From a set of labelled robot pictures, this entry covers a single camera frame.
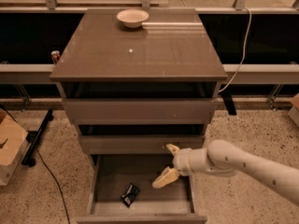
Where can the box at right edge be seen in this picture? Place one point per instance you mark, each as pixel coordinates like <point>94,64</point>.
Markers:
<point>294,111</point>

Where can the grey open bottom drawer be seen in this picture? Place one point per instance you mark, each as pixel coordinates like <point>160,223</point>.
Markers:
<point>172,204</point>

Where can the black rxbar blueberry wrapper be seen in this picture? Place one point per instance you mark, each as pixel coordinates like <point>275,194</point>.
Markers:
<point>130,194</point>

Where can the black stand leg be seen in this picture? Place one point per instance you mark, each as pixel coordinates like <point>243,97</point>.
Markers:
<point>33,138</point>

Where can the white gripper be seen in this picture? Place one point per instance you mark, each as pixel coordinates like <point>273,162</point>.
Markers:
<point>182,160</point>

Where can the grey top drawer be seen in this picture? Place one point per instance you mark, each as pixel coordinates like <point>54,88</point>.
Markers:
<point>131,112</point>

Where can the white ceramic bowl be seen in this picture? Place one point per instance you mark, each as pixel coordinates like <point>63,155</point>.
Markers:
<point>132,18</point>

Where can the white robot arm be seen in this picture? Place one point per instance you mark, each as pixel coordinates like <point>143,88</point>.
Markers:
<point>223,158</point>

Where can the red soda can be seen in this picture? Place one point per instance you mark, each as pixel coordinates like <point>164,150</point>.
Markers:
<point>55,55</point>

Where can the grey drawer cabinet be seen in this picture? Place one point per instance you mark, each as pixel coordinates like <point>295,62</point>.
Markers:
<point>169,57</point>

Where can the grey middle drawer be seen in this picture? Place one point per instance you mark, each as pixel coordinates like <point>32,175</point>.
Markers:
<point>137,144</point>

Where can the cardboard box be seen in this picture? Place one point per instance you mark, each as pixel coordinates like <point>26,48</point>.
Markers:
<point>12,146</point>

